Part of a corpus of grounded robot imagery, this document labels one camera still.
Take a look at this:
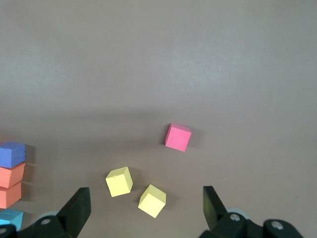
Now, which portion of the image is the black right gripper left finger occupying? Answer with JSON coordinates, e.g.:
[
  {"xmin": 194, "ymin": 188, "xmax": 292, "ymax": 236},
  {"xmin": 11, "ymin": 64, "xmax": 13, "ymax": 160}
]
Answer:
[{"xmin": 0, "ymin": 187, "xmax": 92, "ymax": 238}]

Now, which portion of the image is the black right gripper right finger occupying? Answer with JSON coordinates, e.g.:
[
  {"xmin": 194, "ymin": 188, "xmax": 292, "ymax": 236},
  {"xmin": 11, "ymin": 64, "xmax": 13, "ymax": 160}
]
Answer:
[{"xmin": 199, "ymin": 185, "xmax": 304, "ymax": 238}]

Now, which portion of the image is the blue foam cube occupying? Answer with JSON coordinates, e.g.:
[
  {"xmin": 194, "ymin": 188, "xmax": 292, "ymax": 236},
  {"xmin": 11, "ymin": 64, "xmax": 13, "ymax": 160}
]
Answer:
[{"xmin": 0, "ymin": 208, "xmax": 24, "ymax": 231}]

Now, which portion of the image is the orange foam cube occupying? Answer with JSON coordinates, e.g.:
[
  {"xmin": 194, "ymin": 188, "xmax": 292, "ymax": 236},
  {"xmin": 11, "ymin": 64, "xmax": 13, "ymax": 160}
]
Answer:
[
  {"xmin": 0, "ymin": 181, "xmax": 22, "ymax": 209},
  {"xmin": 0, "ymin": 162, "xmax": 26, "ymax": 189}
]

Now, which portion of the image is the purple foam cube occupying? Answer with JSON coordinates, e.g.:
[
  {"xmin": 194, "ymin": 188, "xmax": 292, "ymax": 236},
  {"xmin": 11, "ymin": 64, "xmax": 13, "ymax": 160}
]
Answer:
[{"xmin": 0, "ymin": 141, "xmax": 27, "ymax": 169}]

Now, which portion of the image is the yellow foam cube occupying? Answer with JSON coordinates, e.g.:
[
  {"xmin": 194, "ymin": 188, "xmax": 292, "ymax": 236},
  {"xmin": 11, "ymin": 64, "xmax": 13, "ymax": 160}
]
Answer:
[
  {"xmin": 138, "ymin": 183, "xmax": 167, "ymax": 219},
  {"xmin": 105, "ymin": 166, "xmax": 134, "ymax": 198}
]

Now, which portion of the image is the red foam cube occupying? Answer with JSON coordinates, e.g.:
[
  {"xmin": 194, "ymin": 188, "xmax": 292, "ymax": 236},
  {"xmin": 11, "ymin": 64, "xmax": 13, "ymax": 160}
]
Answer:
[{"xmin": 164, "ymin": 122, "xmax": 192, "ymax": 152}]

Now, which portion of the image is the brown table cover sheet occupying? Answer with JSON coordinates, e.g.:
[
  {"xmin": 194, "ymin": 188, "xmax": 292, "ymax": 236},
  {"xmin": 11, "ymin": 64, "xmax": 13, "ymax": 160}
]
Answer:
[{"xmin": 0, "ymin": 0, "xmax": 317, "ymax": 238}]

